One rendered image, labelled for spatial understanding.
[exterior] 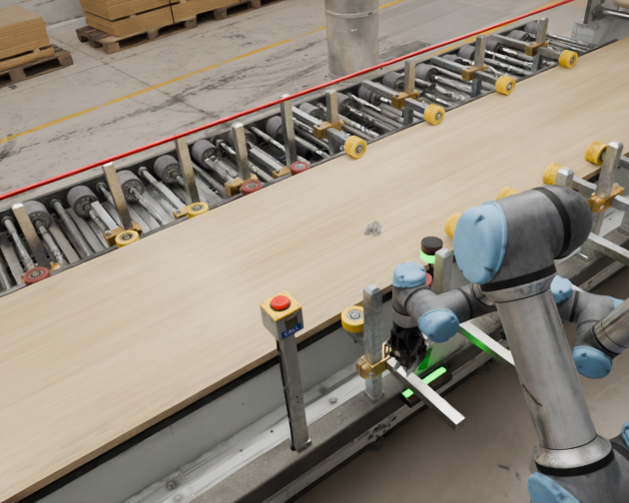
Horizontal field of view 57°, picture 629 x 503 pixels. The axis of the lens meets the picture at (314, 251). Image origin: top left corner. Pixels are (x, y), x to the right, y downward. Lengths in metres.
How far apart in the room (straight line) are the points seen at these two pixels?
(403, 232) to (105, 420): 1.10
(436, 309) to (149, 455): 0.88
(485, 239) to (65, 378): 1.23
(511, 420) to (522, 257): 1.78
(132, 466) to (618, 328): 1.22
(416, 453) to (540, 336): 1.61
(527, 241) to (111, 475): 1.22
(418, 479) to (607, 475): 1.49
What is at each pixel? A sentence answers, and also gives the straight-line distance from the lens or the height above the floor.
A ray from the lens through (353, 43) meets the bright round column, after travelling 5.49.
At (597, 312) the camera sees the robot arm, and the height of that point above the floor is 1.16.
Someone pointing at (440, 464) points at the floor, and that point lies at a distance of 2.48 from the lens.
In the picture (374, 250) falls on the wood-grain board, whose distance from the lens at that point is 1.94.
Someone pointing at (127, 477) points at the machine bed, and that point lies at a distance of 1.74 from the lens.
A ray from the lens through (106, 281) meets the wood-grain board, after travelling 2.01.
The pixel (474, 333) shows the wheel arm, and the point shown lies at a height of 0.86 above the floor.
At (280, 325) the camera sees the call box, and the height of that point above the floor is 1.20.
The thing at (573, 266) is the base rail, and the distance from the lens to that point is 2.29.
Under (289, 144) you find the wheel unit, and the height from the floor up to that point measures 0.95.
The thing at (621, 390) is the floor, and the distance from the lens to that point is 2.88.
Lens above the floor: 2.09
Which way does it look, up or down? 38 degrees down
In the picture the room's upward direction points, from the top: 5 degrees counter-clockwise
